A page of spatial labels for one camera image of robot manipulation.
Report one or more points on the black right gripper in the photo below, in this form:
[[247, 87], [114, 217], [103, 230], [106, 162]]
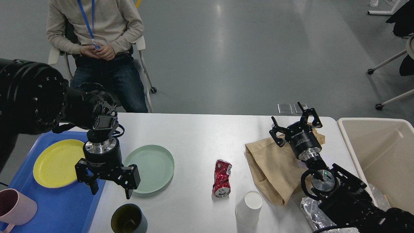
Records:
[[303, 140]]

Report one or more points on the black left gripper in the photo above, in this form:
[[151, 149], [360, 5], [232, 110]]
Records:
[[104, 160]]

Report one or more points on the dark teal mug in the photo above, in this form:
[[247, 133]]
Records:
[[129, 218]]

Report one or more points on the mint green plate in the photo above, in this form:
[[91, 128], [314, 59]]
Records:
[[156, 167]]

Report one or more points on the crushed red soda can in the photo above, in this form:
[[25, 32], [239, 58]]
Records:
[[221, 186]]

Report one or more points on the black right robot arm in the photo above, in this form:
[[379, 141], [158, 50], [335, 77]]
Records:
[[342, 195]]

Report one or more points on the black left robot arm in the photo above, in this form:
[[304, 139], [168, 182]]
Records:
[[35, 99]]

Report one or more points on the right silver floor plate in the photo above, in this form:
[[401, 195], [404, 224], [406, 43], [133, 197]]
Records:
[[298, 110]]

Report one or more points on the silver floor plate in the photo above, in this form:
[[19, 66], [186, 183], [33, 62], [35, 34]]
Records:
[[298, 110], [285, 109]]

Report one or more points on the left silver floor plate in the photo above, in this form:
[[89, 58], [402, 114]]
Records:
[[285, 109]]

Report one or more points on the brown paper bag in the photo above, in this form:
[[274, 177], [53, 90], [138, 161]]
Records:
[[275, 170]]

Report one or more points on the blue plastic tray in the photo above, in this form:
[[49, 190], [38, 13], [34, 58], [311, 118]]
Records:
[[68, 209]]

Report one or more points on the yellow plate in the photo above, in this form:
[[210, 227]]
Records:
[[55, 166]]

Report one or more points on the beige plastic bin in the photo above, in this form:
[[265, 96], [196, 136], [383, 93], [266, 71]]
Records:
[[382, 150]]

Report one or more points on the crumpled silver foil bag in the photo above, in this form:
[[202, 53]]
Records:
[[318, 219]]

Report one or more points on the white paper cup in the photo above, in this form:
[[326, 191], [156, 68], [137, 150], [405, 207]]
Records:
[[248, 209]]

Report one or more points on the pink mug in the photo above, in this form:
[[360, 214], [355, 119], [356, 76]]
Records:
[[16, 208]]

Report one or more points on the seated person beige sweater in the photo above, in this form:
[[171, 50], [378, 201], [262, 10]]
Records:
[[105, 32]]

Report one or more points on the white table leg base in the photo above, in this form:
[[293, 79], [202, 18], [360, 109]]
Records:
[[384, 7]]

